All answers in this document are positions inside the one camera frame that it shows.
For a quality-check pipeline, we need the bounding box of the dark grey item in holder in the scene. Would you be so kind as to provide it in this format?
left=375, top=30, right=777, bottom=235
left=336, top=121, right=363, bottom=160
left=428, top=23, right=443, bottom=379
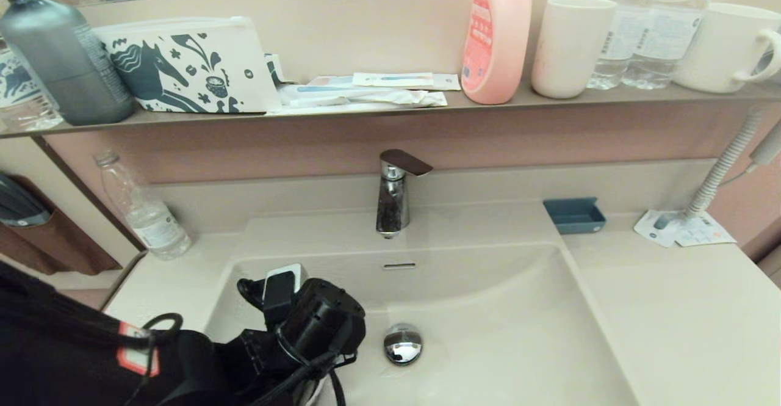
left=0, top=171, right=52, bottom=228

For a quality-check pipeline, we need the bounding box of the white tumbler cup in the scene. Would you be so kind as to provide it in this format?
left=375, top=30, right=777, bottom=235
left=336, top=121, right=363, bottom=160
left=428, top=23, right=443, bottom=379
left=531, top=0, right=618, bottom=100

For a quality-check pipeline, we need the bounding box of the grey wall shelf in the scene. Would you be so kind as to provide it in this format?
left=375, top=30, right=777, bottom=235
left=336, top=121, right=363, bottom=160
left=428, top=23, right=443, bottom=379
left=0, top=82, right=781, bottom=140

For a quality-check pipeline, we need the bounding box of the flat white blue packet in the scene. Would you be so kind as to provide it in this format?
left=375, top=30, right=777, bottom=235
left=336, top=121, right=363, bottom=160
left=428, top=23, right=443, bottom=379
left=308, top=74, right=461, bottom=92

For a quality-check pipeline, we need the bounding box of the crumpled white toothbrush wrapper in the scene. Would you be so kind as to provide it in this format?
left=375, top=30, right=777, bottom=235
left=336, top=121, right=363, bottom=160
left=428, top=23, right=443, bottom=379
left=278, top=84, right=448, bottom=109

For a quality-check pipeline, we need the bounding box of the brown wall holder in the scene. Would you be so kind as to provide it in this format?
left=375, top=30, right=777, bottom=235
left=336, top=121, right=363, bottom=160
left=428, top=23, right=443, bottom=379
left=0, top=174, right=121, bottom=277

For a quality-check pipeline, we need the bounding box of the beige sink basin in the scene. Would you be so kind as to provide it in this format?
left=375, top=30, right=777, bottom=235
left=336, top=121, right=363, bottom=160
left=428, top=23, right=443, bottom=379
left=201, top=203, right=641, bottom=406

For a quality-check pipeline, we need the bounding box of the black camera cable loop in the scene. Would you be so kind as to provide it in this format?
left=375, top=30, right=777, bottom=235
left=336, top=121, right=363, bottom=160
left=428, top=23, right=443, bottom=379
left=250, top=348, right=358, bottom=406

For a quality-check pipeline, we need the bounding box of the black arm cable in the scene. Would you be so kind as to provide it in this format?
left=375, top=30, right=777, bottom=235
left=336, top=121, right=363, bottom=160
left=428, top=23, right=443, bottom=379
left=125, top=312, right=184, bottom=406

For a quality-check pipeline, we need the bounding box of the chrome faucet lever handle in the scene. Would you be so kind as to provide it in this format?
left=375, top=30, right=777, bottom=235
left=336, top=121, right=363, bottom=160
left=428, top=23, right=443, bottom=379
left=380, top=149, right=434, bottom=178

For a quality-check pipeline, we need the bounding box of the white coiled cord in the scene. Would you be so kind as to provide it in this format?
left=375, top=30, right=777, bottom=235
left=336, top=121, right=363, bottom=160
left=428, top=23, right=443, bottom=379
left=682, top=110, right=762, bottom=220

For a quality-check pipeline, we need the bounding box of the purple white striped towel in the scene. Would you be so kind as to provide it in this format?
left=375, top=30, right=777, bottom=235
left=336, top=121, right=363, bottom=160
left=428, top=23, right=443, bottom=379
left=302, top=379, right=333, bottom=406

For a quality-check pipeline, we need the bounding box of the grey bottle teal cap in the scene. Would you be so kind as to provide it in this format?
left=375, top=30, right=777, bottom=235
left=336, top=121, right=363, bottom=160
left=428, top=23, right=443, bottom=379
left=0, top=0, right=136, bottom=126

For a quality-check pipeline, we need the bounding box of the small white blue box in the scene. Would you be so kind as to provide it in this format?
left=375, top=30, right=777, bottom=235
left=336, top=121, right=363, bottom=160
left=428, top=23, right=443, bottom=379
left=264, top=54, right=289, bottom=86

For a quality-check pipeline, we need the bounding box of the long flat white packet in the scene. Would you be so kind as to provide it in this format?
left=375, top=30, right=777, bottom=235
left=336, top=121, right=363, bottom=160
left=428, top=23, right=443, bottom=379
left=267, top=101, right=449, bottom=116

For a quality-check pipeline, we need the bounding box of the chrome faucet body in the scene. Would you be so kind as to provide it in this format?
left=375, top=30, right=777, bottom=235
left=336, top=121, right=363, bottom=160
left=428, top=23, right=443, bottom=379
left=375, top=165, right=411, bottom=239

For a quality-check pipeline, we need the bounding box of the pink lotion bottle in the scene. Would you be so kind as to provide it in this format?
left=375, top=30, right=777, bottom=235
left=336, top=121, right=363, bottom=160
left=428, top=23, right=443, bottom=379
left=461, top=0, right=533, bottom=105

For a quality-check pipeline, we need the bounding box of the chrome sink drain stopper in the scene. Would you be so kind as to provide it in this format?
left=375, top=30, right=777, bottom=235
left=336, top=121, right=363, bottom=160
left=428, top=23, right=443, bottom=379
left=383, top=323, right=423, bottom=366

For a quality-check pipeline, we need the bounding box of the white mug with handle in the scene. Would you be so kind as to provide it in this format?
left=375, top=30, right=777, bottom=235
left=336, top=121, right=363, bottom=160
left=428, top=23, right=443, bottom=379
left=671, top=2, right=781, bottom=94

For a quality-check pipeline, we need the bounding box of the white hair dryer handle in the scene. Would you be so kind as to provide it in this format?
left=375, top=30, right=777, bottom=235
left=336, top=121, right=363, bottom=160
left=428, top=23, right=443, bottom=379
left=747, top=116, right=781, bottom=167

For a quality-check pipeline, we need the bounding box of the white sachet blue print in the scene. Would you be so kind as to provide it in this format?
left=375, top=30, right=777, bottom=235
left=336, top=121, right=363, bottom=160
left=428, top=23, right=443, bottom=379
left=633, top=209, right=685, bottom=248

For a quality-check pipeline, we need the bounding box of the clear water bottle white label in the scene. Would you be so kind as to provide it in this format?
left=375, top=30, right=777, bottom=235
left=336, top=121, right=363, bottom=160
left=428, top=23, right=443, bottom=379
left=586, top=0, right=658, bottom=90
left=622, top=0, right=722, bottom=90

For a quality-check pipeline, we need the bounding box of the blue soap dish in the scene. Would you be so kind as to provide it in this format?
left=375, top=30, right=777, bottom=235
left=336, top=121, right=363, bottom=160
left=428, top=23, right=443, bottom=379
left=543, top=197, right=607, bottom=236

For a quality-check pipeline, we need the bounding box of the clear water bottle without cap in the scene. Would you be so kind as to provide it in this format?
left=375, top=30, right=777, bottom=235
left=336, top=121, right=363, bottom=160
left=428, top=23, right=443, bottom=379
left=93, top=150, right=192, bottom=261

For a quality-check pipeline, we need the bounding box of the white sachet red mark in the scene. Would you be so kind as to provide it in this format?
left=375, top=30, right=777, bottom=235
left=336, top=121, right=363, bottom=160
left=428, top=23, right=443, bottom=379
left=676, top=214, right=736, bottom=248

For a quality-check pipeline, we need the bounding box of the white pouch blue horse print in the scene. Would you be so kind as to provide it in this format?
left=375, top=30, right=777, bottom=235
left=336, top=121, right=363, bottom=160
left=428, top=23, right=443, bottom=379
left=92, top=16, right=283, bottom=114

